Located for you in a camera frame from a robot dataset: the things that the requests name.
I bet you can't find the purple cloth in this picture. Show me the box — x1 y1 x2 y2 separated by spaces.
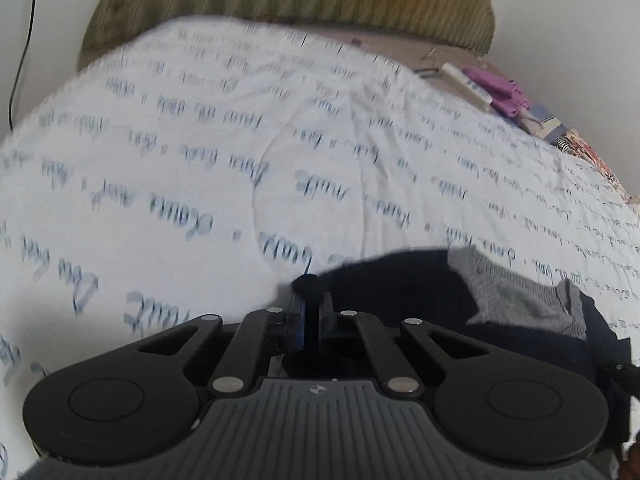
462 66 532 118

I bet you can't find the black power cable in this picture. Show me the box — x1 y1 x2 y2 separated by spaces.
7 0 44 132

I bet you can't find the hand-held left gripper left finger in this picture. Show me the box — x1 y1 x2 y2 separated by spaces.
135 292 307 396

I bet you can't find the mauve bed sheet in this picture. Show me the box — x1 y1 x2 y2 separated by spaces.
295 21 501 81

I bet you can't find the white script-printed quilt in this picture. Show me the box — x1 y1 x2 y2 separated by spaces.
0 15 640 480

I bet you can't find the red patterned cloth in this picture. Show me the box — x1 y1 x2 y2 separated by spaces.
550 129 632 202

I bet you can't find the grey and navy sweater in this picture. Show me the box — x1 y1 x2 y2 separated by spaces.
291 247 632 413

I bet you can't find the white remote control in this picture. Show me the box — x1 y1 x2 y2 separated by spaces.
439 63 494 112

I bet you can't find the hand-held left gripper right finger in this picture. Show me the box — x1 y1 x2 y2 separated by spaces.
320 292 493 396

